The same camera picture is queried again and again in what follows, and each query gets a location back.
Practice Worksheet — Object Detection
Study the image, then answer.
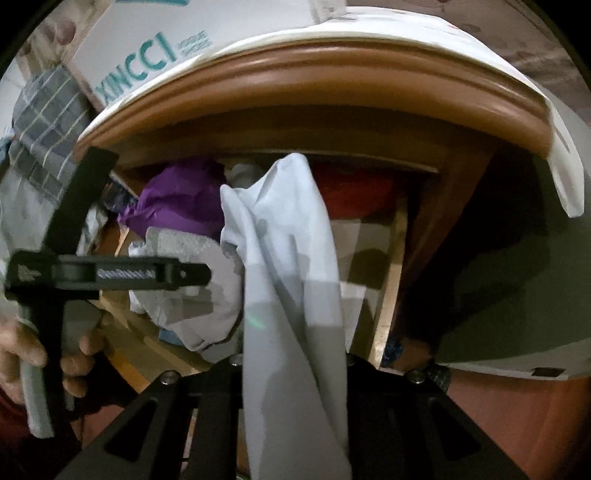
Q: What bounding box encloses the light grey underwear garment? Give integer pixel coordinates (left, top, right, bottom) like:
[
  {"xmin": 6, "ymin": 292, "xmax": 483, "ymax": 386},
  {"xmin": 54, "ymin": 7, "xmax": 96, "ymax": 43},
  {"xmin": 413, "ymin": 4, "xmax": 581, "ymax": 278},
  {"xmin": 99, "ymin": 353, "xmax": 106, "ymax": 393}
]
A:
[{"xmin": 221, "ymin": 153, "xmax": 352, "ymax": 479}]

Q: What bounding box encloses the open wooden drawer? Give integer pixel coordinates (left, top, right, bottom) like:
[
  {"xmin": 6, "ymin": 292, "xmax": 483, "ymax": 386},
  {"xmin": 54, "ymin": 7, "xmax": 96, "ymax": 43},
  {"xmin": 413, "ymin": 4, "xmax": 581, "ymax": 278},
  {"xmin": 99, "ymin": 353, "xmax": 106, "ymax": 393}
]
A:
[{"xmin": 89, "ymin": 156, "xmax": 410, "ymax": 375}]

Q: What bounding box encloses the person's left hand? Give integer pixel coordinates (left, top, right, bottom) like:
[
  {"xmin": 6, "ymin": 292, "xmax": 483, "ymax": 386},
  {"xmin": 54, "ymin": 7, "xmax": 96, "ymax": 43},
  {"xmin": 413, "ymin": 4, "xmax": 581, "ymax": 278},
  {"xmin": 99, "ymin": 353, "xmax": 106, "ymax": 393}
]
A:
[{"xmin": 0, "ymin": 310, "xmax": 115, "ymax": 407}]

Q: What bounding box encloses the white grey crumpled garment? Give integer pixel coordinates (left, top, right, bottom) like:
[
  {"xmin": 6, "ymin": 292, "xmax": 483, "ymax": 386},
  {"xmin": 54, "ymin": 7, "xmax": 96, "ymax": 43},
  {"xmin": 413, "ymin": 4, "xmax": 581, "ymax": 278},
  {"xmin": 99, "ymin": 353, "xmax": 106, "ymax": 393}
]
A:
[{"xmin": 128, "ymin": 227, "xmax": 243, "ymax": 353}]

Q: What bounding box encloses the grey plaid cloth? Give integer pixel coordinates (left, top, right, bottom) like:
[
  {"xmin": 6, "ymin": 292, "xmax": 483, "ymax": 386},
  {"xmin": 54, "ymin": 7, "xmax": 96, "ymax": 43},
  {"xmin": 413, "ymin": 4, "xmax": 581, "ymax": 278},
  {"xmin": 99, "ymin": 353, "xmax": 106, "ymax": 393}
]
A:
[{"xmin": 8, "ymin": 65, "xmax": 96, "ymax": 203}]

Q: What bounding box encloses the wooden nightstand with white top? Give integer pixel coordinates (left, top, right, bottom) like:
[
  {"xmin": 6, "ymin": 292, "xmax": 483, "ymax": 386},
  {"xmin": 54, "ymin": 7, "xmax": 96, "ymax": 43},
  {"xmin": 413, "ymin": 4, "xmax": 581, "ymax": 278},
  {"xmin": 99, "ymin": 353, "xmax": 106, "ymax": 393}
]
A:
[{"xmin": 75, "ymin": 7, "xmax": 590, "ymax": 380}]

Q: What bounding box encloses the purple garment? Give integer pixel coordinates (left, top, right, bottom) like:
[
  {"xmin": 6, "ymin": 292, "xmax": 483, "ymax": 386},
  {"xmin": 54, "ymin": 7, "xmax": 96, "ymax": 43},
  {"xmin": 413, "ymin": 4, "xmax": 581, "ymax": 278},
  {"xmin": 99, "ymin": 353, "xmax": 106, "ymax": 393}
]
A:
[{"xmin": 118, "ymin": 164, "xmax": 224, "ymax": 241}]

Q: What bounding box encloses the red garment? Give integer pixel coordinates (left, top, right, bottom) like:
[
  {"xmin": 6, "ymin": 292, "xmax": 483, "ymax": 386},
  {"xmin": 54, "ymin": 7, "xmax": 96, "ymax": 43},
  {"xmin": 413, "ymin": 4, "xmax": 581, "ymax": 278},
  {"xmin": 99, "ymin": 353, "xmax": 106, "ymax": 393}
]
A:
[{"xmin": 312, "ymin": 167, "xmax": 394, "ymax": 220}]

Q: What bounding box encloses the beige leaf pattern curtain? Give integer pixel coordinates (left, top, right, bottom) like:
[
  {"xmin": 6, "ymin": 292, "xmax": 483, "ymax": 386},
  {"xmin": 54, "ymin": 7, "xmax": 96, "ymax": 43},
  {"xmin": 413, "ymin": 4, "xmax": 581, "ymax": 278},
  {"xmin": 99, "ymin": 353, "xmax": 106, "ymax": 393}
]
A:
[{"xmin": 16, "ymin": 0, "xmax": 112, "ymax": 75}]

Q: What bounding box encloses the white XINCCI shoe box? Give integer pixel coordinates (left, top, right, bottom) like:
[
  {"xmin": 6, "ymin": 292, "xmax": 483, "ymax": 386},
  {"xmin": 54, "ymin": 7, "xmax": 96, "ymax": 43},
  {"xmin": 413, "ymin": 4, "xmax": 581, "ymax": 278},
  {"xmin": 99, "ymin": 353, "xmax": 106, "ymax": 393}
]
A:
[{"xmin": 68, "ymin": 0, "xmax": 346, "ymax": 109}]

